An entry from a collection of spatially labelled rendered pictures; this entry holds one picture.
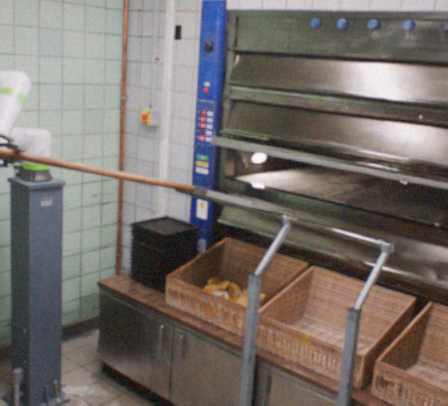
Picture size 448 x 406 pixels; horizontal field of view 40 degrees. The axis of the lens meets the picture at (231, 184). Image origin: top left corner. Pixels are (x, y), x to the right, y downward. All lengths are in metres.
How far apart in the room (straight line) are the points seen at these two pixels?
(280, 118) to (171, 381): 1.46
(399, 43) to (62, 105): 1.96
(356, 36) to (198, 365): 1.74
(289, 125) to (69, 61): 1.39
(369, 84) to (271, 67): 0.58
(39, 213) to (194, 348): 1.00
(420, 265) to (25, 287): 1.89
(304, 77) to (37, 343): 1.89
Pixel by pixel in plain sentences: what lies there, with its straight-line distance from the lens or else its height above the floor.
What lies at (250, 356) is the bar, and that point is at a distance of 2.77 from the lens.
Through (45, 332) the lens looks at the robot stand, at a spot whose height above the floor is 0.42.
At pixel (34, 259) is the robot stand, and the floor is 0.82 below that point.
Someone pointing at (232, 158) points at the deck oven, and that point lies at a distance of 3.46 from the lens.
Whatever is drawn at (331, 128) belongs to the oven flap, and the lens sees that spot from 3.01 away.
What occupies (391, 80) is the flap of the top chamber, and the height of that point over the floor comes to 1.80.
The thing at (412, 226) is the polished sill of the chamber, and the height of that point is 1.16.
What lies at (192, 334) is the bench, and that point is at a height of 0.52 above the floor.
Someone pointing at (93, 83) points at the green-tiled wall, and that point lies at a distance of 3.87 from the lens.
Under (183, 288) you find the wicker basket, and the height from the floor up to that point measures 0.70.
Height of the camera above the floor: 1.86
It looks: 12 degrees down
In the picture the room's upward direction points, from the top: 4 degrees clockwise
